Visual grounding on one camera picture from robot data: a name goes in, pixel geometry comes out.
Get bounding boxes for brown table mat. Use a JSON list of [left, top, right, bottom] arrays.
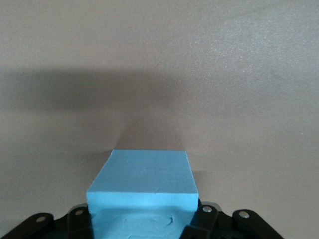
[[0, 0, 319, 239]]

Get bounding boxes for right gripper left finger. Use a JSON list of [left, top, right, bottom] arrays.
[[0, 203, 94, 239]]

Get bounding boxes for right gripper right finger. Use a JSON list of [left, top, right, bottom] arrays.
[[181, 203, 285, 239]]

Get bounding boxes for blue foam block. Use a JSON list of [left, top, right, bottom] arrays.
[[86, 149, 200, 239]]

